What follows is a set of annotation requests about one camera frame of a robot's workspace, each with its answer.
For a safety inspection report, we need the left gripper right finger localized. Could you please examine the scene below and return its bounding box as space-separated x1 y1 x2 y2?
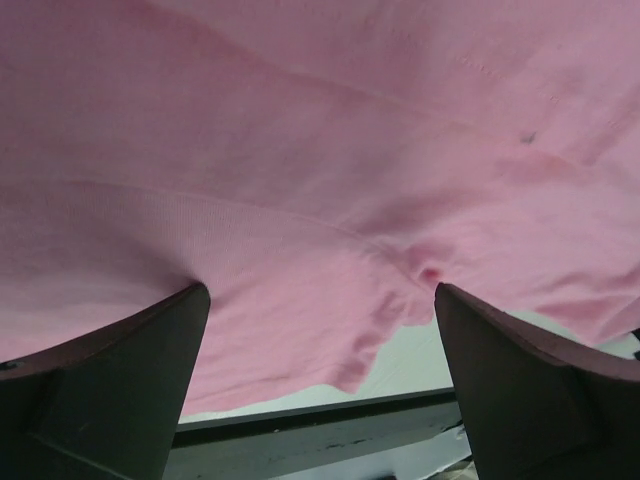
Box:
435 283 639 480

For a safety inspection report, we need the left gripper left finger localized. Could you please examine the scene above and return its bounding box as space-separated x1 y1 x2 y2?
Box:
1 284 211 479

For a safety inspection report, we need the pink t shirt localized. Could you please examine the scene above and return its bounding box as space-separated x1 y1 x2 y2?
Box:
1 1 639 414

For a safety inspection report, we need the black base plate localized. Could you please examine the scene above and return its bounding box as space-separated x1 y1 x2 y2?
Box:
163 388 462 479

